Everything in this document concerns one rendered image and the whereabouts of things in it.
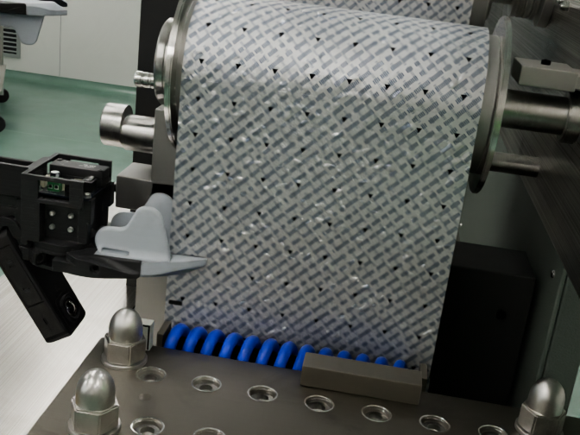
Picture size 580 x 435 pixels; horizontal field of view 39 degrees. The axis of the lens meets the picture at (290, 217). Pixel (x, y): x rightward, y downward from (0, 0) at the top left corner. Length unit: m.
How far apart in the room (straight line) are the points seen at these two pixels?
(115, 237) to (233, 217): 0.10
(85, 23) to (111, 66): 0.37
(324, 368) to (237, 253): 0.12
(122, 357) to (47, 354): 0.30
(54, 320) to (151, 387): 0.14
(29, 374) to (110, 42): 5.79
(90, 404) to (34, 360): 0.37
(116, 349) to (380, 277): 0.22
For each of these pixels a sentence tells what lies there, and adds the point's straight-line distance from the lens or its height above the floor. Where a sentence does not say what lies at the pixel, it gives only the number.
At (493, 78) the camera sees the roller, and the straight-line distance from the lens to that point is 0.66.
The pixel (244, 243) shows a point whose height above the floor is 1.12.
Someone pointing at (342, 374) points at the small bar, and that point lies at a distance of 0.66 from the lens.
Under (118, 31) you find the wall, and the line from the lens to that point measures 6.60.
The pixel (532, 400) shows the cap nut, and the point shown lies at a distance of 0.66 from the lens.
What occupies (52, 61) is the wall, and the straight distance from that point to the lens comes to 6.83.
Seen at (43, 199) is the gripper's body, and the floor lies 1.14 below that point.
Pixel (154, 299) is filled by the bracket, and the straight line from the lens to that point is 0.82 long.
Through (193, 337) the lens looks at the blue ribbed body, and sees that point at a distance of 0.70.
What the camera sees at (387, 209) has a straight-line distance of 0.67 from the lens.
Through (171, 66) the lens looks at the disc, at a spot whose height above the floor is 1.26.
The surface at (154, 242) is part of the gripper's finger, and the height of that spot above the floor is 1.11.
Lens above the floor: 1.37
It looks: 19 degrees down
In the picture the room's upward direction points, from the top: 7 degrees clockwise
